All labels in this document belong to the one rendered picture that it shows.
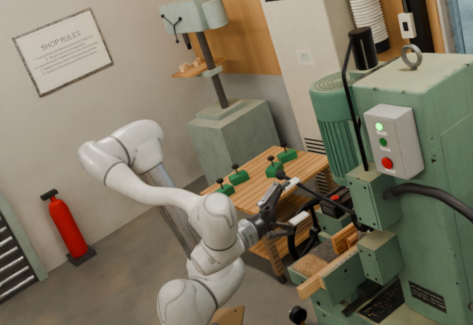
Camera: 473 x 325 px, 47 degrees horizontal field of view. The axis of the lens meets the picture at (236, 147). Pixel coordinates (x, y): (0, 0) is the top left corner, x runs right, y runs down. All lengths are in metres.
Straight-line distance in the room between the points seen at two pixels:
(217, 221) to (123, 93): 3.14
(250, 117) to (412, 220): 2.66
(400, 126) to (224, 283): 1.06
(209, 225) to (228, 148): 2.43
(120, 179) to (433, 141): 1.02
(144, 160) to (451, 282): 1.08
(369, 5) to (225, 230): 1.86
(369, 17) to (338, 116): 1.58
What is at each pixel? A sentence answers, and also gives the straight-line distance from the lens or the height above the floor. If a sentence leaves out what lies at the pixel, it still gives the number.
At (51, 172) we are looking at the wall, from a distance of 4.39.
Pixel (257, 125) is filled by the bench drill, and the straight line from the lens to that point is 4.08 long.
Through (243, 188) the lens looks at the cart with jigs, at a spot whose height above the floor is 0.53.
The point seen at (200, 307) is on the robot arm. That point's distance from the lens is 2.02.
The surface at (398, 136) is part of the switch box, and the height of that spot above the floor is 1.44.
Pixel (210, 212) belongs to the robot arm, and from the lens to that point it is 1.49.
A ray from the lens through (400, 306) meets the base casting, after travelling 1.78.
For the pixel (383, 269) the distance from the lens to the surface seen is 1.58.
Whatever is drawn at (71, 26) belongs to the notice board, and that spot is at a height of 1.63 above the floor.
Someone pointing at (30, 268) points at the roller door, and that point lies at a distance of 4.50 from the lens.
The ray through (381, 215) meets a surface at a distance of 1.45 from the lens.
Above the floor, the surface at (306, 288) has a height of 0.93.
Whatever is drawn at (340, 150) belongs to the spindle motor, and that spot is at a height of 1.29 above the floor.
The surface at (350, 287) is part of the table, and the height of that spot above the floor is 0.86.
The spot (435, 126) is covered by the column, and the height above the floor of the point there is 1.42.
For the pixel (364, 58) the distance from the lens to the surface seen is 1.47.
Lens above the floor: 1.97
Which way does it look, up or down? 22 degrees down
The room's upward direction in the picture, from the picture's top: 19 degrees counter-clockwise
